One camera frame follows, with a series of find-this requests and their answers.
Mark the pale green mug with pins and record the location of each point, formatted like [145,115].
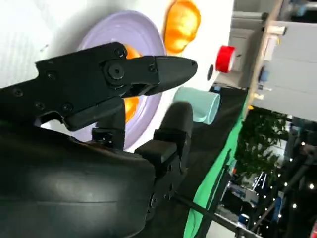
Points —
[203,105]

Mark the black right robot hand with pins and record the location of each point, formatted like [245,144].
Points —
[69,188]

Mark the red tape roll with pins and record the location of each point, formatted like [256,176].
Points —
[225,59]

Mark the green cloth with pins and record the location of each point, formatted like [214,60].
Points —
[223,158]

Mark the wooden board partition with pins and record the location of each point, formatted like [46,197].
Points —
[265,49]

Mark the black table grommet cap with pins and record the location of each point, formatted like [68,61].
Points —
[210,72]

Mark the green plant with lights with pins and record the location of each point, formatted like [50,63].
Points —
[262,146]

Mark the black cloth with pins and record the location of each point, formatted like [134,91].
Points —
[210,143]

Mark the orange white toy bread roll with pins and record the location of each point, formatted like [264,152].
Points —
[130,109]
[182,27]

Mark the lilac plate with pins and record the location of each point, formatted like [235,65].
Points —
[146,39]

